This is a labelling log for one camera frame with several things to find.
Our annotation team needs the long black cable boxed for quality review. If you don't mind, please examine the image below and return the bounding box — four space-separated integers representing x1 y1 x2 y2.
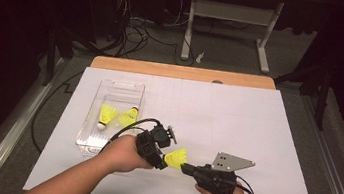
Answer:
28 64 86 158

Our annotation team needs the dark equipment with red light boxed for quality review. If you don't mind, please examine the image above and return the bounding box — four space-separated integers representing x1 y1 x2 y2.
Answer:
80 0 133 44

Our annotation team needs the yellow plastic shuttlecock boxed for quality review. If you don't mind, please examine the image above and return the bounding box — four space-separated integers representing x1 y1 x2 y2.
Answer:
161 144 189 171
96 102 120 134
116 103 141 131

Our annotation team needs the black metal stand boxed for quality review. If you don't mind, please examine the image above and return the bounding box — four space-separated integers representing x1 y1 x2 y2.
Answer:
39 23 79 91
268 57 335 132

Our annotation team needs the white metal table frame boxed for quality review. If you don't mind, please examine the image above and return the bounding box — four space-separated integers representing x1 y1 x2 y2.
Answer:
179 0 279 74

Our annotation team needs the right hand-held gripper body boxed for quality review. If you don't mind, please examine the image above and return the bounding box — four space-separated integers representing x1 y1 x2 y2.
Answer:
191 148 258 194

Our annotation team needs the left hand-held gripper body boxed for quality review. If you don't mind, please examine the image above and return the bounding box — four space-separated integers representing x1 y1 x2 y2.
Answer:
131 120 181 171

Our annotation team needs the tangle of dark cables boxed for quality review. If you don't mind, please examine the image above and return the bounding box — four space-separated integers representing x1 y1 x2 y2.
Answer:
104 0 204 68

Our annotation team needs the person's left hand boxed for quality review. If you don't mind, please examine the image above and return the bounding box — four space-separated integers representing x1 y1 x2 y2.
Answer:
95 130 158 180

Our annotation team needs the white board sheet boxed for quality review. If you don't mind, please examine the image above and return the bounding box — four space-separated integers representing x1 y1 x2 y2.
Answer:
21 58 335 194

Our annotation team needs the small white plastic piece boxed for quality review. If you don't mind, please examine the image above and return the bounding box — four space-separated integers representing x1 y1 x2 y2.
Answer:
195 50 206 65

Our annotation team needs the clear plastic tray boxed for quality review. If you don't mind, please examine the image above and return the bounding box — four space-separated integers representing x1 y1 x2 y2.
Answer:
73 75 146 164

